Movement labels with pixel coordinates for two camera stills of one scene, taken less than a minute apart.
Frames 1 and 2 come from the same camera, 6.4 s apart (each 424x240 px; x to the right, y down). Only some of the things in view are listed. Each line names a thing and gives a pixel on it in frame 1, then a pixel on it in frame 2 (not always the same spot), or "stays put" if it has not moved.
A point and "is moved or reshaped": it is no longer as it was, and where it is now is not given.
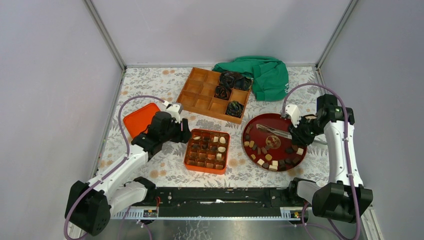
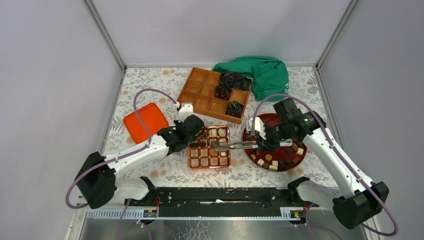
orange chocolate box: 208,151 is moved or reshaped
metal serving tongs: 268,129 is moved or reshaped
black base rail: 219,197 stays put
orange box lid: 138,122 stays put
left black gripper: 184,136 -> 177,123
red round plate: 269,150 stays put
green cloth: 270,75 stays put
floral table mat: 278,141 stays put
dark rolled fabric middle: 222,92 stays put
